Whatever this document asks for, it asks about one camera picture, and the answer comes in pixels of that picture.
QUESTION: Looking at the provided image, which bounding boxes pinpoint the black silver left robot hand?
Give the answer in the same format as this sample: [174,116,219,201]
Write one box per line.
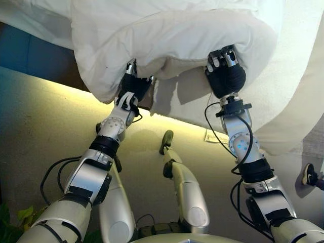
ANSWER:
[117,59,156,102]

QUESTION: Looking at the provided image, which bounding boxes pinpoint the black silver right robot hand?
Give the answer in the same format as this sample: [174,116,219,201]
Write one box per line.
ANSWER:
[204,45,248,99]

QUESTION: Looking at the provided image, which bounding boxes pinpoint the white duvet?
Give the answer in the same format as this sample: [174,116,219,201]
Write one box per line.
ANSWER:
[0,0,287,104]

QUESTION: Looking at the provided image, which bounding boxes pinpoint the white fitted bed sheet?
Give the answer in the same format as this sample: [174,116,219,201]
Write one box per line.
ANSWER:
[0,0,76,51]

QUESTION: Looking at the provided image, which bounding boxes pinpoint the printed paper sheet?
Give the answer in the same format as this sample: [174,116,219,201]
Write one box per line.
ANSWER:
[204,129,230,144]

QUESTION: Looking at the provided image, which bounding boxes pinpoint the beige waffle bedspread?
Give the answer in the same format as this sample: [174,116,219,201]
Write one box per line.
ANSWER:
[253,0,324,156]

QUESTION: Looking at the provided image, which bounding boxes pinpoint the silver right robot leg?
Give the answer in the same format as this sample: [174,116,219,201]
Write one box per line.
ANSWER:
[158,130,210,235]

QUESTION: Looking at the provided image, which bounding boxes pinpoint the silver robot leg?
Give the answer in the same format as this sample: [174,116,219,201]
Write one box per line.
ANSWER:
[97,161,137,243]
[158,130,210,235]

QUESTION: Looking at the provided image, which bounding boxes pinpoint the silver left robot leg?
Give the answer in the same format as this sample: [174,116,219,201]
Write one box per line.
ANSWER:
[97,161,137,243]

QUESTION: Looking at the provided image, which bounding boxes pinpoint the black white sneaker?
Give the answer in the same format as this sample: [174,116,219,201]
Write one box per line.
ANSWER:
[301,163,324,190]

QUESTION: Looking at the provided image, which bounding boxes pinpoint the silver robot torso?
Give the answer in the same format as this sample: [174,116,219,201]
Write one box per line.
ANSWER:
[131,222,251,243]

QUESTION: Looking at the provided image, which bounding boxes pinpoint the green leafy plant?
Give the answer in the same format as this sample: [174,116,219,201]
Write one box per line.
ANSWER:
[0,202,102,243]

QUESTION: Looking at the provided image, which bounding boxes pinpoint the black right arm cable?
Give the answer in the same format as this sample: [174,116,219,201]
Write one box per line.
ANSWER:
[204,102,274,241]

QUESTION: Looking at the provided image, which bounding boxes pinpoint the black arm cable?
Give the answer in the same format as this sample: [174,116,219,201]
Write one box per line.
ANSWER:
[40,155,82,206]
[204,102,274,241]

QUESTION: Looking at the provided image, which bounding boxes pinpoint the brown upholstered bed frame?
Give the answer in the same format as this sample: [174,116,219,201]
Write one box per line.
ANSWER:
[0,21,89,92]

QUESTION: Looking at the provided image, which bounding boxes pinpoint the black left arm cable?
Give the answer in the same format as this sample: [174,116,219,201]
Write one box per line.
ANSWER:
[40,155,82,206]

